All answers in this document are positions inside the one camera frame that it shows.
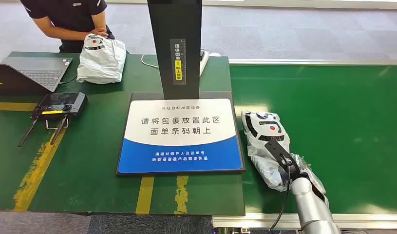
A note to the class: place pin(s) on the crumpled white courier bag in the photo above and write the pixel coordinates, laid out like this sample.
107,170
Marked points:
101,61

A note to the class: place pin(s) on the black remote controller with antennas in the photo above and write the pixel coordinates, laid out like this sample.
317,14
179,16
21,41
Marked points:
61,103

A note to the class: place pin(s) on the grey laptop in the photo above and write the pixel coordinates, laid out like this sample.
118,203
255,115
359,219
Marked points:
40,72

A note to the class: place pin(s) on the person's hand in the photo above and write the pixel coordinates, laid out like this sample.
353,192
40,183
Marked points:
100,32

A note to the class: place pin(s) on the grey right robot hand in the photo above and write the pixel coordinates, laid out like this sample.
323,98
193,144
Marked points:
318,190

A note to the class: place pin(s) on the silver conveyor rail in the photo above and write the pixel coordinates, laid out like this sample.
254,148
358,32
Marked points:
250,221
314,62

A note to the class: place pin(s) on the machine base with blue-white sign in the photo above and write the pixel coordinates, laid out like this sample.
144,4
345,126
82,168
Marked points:
179,135

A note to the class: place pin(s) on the person's left forearm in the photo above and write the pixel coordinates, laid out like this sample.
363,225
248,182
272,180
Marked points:
100,21

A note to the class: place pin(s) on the person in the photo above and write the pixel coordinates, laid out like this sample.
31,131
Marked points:
69,13

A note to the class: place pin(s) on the white SF courier bag package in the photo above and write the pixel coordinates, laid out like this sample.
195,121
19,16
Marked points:
262,135

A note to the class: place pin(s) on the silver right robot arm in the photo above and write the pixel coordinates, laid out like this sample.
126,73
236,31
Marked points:
311,206

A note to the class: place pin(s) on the grey and yellow column label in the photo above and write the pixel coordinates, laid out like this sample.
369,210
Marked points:
178,58

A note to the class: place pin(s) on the green conveyor belt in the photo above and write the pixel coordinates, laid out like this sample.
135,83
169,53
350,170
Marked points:
330,113

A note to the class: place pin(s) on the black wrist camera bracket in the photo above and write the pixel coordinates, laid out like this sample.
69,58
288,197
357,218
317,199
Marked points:
277,150

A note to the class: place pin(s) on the black inbound machine column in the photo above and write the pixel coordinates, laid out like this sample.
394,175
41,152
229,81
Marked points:
175,25

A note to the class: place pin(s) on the person's right forearm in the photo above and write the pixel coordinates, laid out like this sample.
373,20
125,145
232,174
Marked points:
56,31

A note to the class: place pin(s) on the white power strip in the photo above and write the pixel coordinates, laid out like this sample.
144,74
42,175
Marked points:
203,63

